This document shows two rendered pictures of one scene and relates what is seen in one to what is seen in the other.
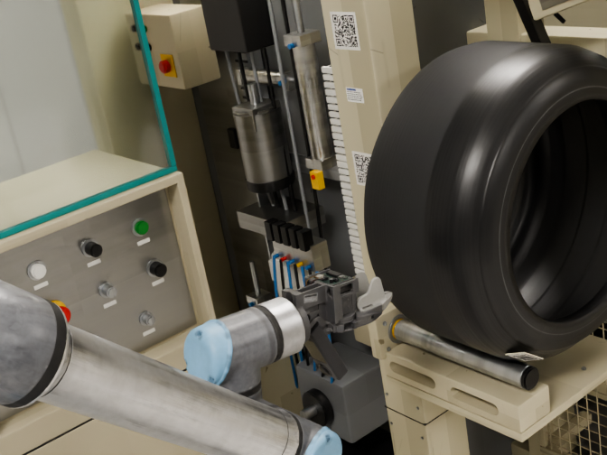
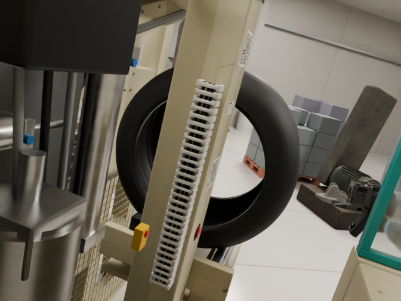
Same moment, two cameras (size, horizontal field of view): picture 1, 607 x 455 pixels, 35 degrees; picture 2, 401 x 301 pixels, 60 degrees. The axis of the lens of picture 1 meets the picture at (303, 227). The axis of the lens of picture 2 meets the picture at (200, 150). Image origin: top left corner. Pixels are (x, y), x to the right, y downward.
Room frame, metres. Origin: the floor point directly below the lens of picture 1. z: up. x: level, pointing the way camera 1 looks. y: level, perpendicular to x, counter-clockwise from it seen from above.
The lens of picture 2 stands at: (2.44, 0.42, 1.47)
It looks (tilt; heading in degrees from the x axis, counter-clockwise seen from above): 14 degrees down; 229
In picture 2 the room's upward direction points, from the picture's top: 14 degrees clockwise
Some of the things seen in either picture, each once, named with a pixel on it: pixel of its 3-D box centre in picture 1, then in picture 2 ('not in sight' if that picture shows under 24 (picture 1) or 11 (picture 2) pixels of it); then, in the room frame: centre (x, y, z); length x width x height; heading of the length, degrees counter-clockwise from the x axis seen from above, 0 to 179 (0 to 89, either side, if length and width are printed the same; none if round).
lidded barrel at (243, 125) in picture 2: not in sight; (247, 119); (-4.05, -5.53, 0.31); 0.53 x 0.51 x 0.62; 66
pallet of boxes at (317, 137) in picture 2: not in sight; (289, 142); (-2.21, -2.82, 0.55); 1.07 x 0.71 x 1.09; 157
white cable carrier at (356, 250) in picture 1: (353, 171); (184, 189); (1.98, -0.13, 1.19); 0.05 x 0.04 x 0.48; 126
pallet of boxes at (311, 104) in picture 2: not in sight; (307, 127); (-4.13, -3.85, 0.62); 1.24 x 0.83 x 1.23; 64
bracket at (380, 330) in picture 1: (440, 300); (164, 260); (1.88, -0.26, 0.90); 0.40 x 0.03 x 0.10; 126
